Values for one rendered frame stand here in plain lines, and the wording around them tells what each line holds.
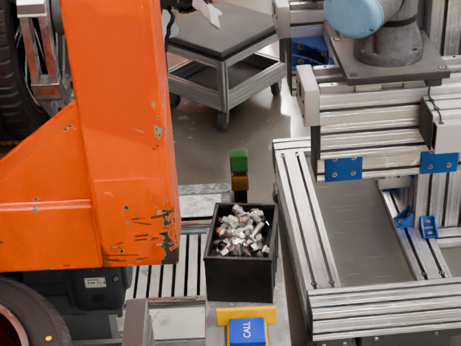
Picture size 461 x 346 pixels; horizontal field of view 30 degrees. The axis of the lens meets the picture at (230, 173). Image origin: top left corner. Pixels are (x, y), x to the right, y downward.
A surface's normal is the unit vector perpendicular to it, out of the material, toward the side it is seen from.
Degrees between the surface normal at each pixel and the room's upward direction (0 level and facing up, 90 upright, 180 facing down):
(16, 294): 0
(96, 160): 90
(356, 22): 97
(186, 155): 0
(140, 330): 0
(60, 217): 90
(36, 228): 90
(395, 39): 73
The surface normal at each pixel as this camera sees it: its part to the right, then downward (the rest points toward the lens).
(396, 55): 0.09, 0.25
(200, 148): -0.05, -0.84
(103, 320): 0.01, 0.54
